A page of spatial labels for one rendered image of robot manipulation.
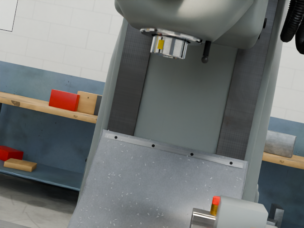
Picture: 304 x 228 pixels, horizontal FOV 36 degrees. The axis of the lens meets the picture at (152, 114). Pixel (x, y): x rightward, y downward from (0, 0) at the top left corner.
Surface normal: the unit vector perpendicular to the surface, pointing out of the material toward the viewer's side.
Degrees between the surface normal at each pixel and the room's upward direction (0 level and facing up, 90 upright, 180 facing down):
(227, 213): 90
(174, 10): 111
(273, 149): 90
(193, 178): 63
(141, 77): 90
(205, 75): 90
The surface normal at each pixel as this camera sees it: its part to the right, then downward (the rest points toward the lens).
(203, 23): 0.19, 0.81
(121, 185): -0.06, -0.42
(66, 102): -0.20, 0.01
